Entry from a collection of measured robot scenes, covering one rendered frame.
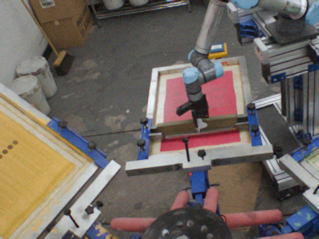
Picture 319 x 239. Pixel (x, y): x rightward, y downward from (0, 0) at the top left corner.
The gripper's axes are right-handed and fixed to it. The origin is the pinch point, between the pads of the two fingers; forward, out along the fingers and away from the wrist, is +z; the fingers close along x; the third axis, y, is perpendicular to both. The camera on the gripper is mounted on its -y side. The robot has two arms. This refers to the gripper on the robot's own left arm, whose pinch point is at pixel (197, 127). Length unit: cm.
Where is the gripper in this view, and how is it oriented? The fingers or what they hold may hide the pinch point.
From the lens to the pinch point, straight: 205.4
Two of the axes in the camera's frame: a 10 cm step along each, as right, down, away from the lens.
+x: -0.2, -6.5, 7.6
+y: 9.9, -1.2, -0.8
